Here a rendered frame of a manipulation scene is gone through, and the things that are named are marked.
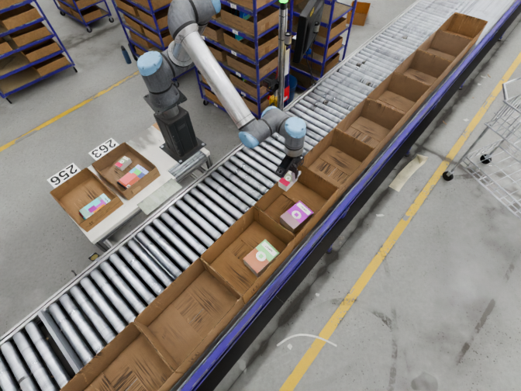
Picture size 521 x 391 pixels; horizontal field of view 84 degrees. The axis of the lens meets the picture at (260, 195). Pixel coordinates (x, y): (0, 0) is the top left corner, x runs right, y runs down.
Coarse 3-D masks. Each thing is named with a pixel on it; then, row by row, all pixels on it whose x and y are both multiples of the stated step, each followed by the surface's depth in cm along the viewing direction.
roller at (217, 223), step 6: (186, 198) 198; (192, 198) 198; (192, 204) 196; (198, 204) 195; (198, 210) 193; (204, 210) 192; (204, 216) 193; (210, 216) 189; (216, 222) 187; (222, 222) 188; (222, 228) 185
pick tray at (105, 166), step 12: (120, 144) 214; (108, 156) 211; (120, 156) 220; (132, 156) 219; (96, 168) 202; (108, 168) 213; (132, 168) 213; (156, 168) 202; (108, 180) 198; (144, 180) 199; (120, 192) 199; (132, 192) 197
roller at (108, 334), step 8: (72, 288) 166; (80, 296) 163; (80, 304) 161; (88, 304) 161; (88, 312) 158; (96, 312) 160; (96, 320) 156; (104, 320) 158; (96, 328) 155; (104, 328) 154; (104, 336) 152; (112, 336) 152
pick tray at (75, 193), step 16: (80, 176) 203; (96, 176) 198; (64, 192) 200; (80, 192) 202; (96, 192) 202; (112, 192) 195; (64, 208) 190; (80, 208) 195; (112, 208) 191; (80, 224) 178; (96, 224) 188
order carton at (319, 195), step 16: (304, 176) 178; (320, 176) 167; (272, 192) 169; (288, 192) 181; (304, 192) 181; (320, 192) 177; (336, 192) 164; (272, 208) 175; (288, 208) 175; (320, 208) 174
